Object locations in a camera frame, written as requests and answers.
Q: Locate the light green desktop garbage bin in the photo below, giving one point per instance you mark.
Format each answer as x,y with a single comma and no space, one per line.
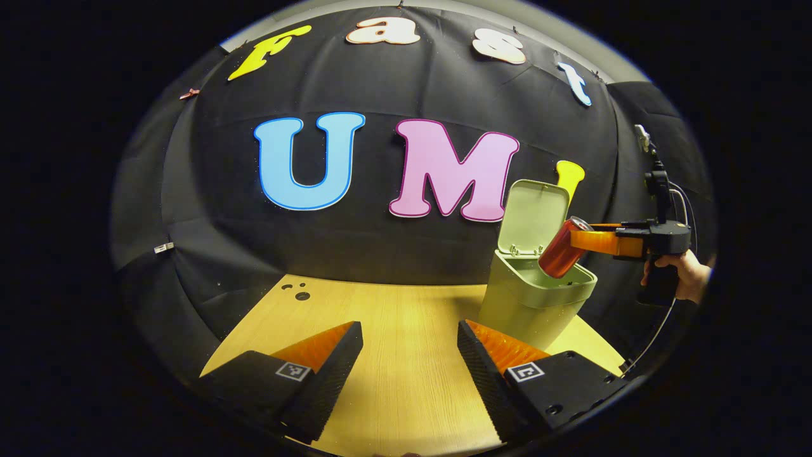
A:
526,304

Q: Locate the pink cloth clip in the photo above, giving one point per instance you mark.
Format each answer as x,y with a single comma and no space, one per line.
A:
189,94

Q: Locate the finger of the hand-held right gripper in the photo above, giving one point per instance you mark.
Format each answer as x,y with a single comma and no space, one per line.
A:
602,243
608,226

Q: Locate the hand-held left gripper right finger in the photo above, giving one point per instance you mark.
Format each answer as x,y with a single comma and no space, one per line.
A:
485,384

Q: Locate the wooden desktop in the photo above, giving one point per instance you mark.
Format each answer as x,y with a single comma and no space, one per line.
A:
393,330

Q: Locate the black backdrop cloth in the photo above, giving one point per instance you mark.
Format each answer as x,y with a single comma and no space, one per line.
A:
380,76

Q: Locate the red pop can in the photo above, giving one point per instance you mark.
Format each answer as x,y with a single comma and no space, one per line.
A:
561,251

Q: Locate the white cloth clip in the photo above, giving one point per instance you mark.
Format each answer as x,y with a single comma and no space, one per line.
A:
164,247

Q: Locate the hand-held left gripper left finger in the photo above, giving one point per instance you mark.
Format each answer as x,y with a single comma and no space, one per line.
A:
330,384

